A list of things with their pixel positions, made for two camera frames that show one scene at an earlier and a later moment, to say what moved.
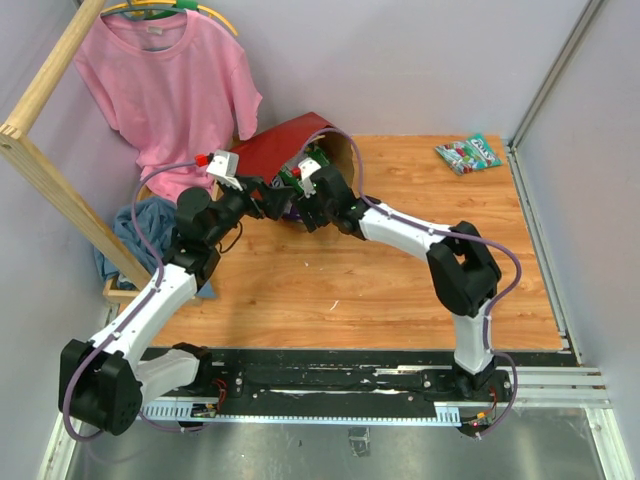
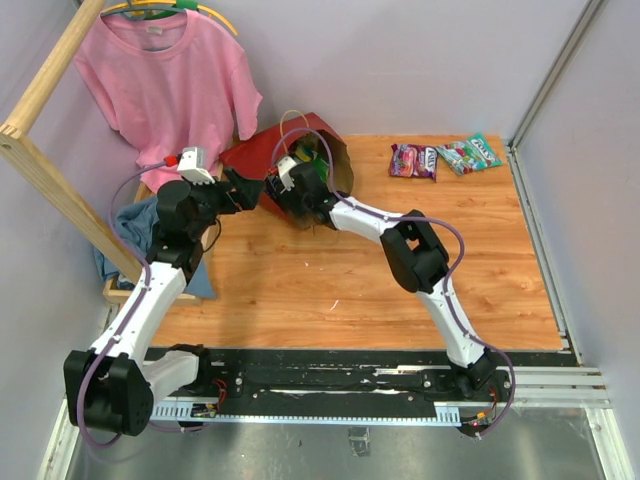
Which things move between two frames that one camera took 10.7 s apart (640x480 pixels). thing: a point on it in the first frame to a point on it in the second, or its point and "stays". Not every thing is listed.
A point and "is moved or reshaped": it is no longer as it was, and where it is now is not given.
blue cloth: [156, 219] stays
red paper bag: [264, 155] stays
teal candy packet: [466, 156] stays
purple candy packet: [292, 210] is moved or reshaped
